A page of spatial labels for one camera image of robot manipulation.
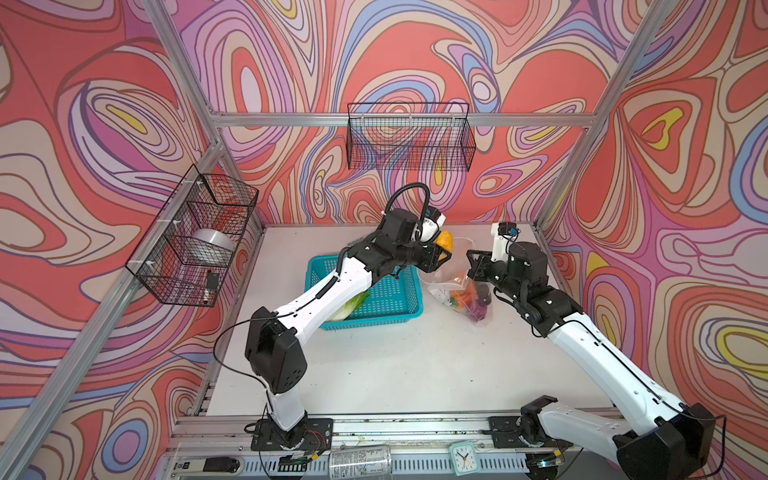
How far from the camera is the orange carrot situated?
835 millimetres

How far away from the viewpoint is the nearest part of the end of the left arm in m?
0.57

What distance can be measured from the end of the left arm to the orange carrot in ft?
0.63

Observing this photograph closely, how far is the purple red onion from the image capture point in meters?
0.88
